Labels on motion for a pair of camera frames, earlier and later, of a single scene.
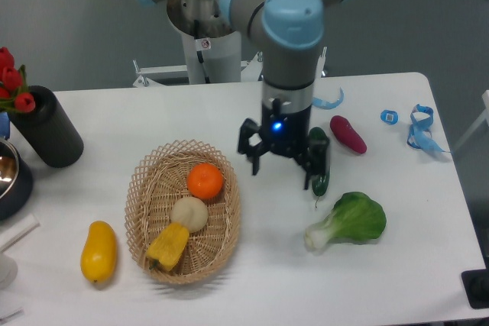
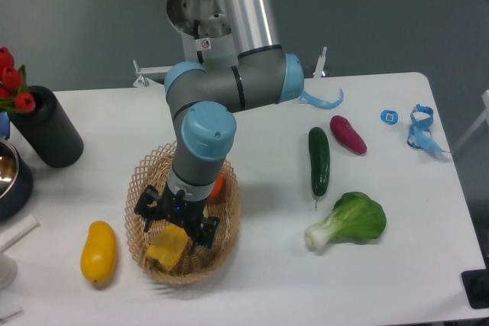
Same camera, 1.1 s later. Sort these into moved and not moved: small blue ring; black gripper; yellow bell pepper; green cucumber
Moved: black gripper
Not moved: green cucumber; yellow bell pepper; small blue ring
